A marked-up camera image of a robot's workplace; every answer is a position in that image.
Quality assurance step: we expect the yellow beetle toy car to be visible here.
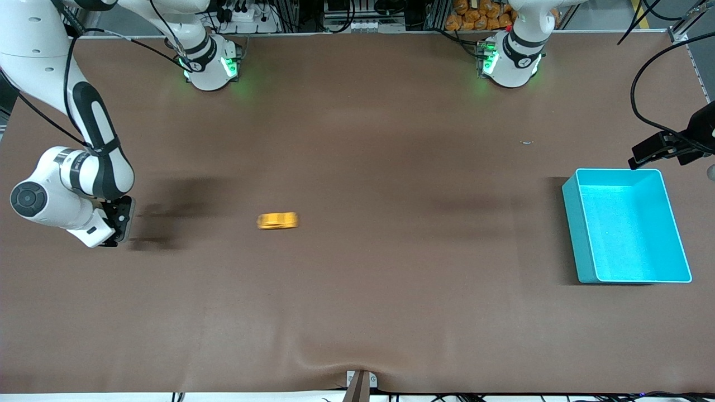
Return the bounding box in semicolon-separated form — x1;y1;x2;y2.
256;212;300;231

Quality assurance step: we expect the turquoise plastic bin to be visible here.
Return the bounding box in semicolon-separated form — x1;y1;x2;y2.
561;167;693;284

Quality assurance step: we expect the orange packets pile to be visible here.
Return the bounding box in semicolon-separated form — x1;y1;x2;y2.
445;0;516;32

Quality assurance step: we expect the brown table mat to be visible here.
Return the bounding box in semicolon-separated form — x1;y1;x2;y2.
0;31;715;394

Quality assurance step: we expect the white power strip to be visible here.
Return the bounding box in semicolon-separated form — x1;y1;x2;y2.
221;0;280;34

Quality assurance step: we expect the grey aluminium frame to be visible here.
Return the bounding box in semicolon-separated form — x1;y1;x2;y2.
668;0;715;101

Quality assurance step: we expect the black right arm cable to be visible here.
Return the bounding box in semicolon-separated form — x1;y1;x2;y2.
0;0;193;151

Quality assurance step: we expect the brown camera pole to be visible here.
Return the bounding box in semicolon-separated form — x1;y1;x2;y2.
343;371;371;402

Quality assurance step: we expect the grey metal bracket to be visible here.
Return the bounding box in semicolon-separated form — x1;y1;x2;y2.
346;370;378;389

